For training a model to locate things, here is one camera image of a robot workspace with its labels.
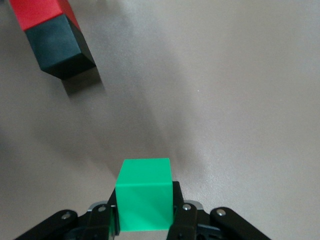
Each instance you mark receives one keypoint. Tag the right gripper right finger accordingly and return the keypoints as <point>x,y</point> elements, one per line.
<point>190,225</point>

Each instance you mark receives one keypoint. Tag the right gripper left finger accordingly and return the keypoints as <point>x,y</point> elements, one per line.
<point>95,222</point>

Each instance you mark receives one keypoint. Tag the green cube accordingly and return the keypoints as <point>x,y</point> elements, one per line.
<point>143,197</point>

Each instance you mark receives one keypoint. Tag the red cube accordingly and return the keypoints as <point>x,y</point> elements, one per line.
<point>37,12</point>

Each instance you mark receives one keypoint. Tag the black cube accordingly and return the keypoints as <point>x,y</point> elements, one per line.
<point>55,47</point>

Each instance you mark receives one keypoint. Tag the brown table mat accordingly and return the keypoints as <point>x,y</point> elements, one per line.
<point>212,100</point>

